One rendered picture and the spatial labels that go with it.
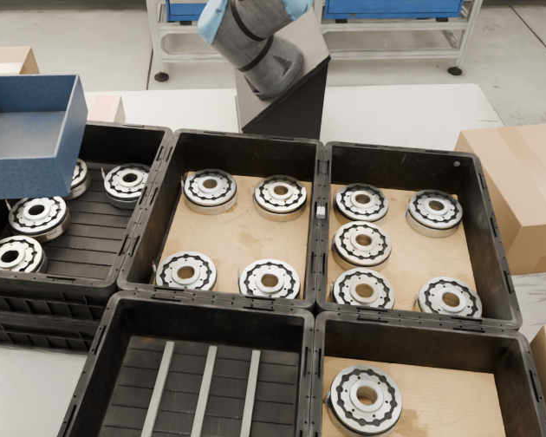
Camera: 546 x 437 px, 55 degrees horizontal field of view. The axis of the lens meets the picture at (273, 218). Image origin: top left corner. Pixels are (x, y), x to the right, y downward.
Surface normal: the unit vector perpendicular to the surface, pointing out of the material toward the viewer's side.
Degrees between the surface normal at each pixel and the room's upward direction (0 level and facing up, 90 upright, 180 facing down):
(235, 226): 0
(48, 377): 0
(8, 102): 90
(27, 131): 1
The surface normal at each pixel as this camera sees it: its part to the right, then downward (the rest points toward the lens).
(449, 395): 0.03, -0.69
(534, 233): 0.15, 0.72
